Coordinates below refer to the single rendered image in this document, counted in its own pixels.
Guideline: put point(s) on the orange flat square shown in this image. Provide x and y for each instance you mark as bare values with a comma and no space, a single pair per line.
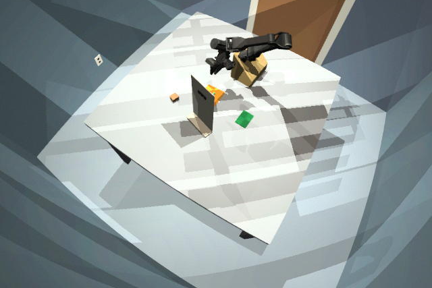
218,93

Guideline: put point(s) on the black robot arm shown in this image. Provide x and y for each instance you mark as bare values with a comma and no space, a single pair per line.
250,48

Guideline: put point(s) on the dark grey panel with socket ports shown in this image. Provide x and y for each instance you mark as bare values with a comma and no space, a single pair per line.
203,108

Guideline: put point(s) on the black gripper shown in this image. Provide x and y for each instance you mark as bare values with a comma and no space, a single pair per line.
215,65

